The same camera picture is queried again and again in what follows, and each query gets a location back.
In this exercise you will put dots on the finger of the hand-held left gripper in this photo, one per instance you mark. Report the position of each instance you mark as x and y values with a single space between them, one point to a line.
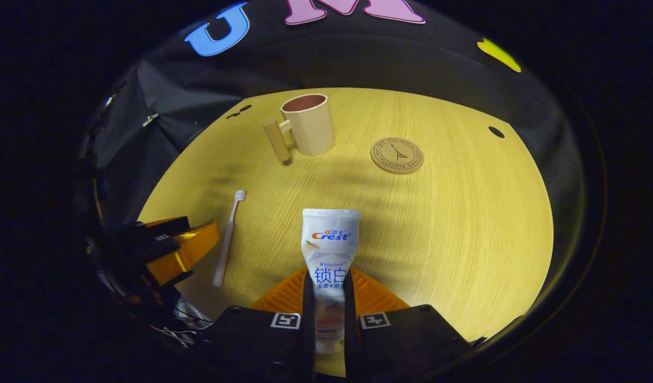
164 231
183 252

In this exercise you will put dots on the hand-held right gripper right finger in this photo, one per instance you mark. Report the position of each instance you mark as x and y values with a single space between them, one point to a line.
350 340

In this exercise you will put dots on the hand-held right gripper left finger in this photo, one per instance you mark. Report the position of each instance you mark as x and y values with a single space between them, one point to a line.
308 340

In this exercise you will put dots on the pink toothbrush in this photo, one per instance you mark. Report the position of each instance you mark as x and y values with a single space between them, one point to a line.
226 239

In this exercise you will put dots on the white toothpaste tube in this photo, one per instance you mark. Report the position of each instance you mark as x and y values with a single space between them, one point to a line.
330 239

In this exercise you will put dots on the round cork coaster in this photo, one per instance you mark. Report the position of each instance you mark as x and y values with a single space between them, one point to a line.
396 155

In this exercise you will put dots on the silver backdrop clip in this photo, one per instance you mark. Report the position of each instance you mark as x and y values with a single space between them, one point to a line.
150 119

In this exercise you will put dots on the black backdrop cloth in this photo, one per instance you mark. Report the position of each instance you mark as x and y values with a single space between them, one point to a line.
358 58

